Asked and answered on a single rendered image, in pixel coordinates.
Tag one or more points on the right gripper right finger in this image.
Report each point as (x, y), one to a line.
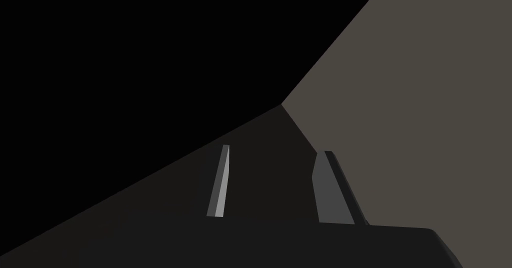
(332, 196)

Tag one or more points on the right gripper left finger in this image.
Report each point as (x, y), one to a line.
(219, 188)

